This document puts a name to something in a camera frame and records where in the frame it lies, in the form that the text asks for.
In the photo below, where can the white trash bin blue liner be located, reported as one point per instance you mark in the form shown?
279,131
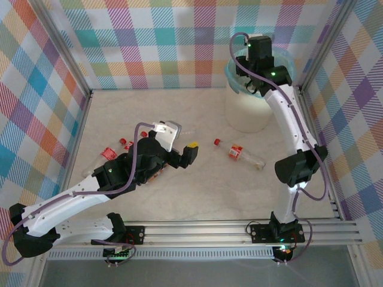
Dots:
285,61

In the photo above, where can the aluminium frame post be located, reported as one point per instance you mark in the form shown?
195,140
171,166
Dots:
326,45
64,49

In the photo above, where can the colourful plaid backdrop cloth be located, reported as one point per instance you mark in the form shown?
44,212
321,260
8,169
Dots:
149,45
24,104
359,119

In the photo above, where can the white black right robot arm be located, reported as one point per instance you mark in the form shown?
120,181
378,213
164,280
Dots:
287,119

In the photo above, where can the left circuit board green lights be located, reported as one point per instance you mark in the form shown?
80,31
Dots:
115,253

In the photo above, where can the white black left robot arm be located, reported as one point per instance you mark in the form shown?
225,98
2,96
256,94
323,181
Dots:
68,203

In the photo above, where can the right circuit board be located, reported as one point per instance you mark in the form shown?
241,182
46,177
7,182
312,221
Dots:
284,250

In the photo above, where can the brown label drink bottle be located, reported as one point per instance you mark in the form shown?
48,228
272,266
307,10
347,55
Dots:
155,177

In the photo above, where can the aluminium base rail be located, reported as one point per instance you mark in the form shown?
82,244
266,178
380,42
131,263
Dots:
194,233

